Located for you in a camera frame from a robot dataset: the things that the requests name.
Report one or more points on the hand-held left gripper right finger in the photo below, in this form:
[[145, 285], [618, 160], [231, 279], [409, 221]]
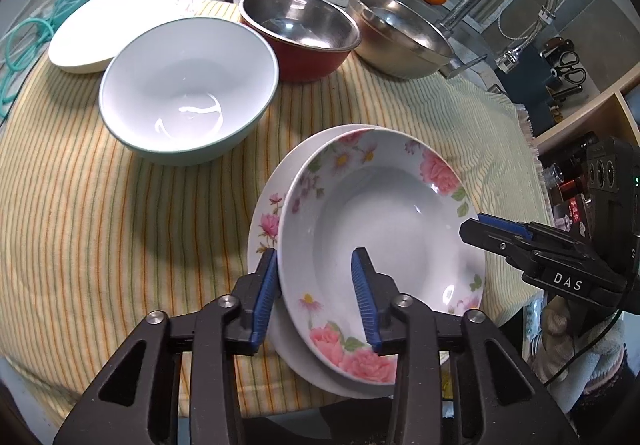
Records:
[[364, 305]]

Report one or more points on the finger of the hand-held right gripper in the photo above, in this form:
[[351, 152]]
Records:
[[500, 221], [490, 237]]

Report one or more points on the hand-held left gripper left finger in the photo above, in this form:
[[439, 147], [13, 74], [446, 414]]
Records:
[[265, 305]]

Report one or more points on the pink floral deep plate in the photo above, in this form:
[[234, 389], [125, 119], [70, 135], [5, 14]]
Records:
[[390, 205]]

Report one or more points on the plain steel bowl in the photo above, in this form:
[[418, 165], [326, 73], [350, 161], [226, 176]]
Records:
[[400, 30]]

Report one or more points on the white bowl with green rim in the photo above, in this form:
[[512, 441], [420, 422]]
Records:
[[190, 75]]

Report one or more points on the red steel bowl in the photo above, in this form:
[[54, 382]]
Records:
[[300, 20]]

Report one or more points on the white plate with grey print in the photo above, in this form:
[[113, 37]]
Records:
[[100, 30]]

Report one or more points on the person's right forearm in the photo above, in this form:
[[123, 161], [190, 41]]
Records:
[[610, 370]]

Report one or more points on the person's right hand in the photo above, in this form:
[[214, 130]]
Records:
[[557, 325]]

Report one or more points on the red label box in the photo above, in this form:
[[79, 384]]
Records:
[[575, 215]]

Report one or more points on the wooden shelf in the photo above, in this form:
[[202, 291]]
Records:
[[600, 115]]

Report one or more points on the yellow striped cloth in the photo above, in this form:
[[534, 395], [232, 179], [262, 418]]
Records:
[[125, 235]]

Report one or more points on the black scissors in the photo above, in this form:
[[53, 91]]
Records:
[[570, 67]]

